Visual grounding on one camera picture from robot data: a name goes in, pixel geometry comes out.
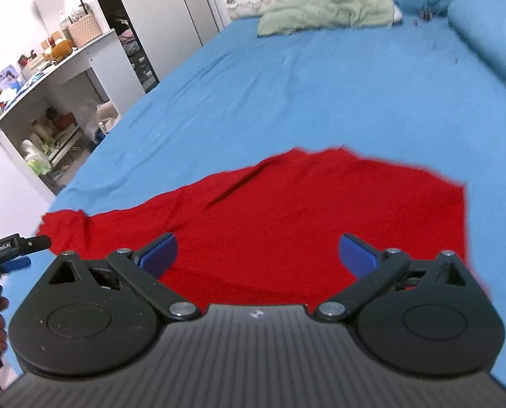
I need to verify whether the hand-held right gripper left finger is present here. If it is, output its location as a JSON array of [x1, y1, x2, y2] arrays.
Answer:
[[36, 233, 201, 321]]

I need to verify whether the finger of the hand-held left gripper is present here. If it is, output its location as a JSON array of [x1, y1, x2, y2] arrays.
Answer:
[[20, 235, 52, 251], [0, 257, 32, 272]]

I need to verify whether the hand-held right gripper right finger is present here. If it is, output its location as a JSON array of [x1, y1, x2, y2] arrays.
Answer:
[[313, 233, 478, 323]]

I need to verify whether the red shirt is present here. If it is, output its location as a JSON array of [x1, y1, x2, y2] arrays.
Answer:
[[38, 146, 494, 312]]

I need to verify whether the white plastic bag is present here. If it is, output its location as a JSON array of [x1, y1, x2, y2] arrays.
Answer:
[[95, 101, 120, 136]]

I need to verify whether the bed with blue sheet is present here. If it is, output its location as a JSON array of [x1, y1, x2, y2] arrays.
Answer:
[[0, 6, 506, 397]]

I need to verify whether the white desk with shelves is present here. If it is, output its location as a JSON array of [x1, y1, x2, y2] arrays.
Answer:
[[0, 29, 147, 197]]

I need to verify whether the brown plush toy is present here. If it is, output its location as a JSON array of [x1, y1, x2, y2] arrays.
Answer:
[[50, 39, 74, 59]]

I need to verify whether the wicker basket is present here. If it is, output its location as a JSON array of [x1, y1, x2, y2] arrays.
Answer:
[[67, 12, 103, 48]]

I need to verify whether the grey and black wardrobe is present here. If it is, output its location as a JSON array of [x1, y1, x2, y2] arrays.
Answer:
[[84, 0, 233, 94]]

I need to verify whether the green folded blanket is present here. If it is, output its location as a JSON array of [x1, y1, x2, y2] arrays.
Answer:
[[257, 0, 396, 37]]

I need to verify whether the rolled blue blanket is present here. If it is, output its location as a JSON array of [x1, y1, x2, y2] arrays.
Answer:
[[447, 0, 506, 109]]

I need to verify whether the picture frame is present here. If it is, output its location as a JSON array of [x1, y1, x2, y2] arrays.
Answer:
[[0, 64, 23, 91]]

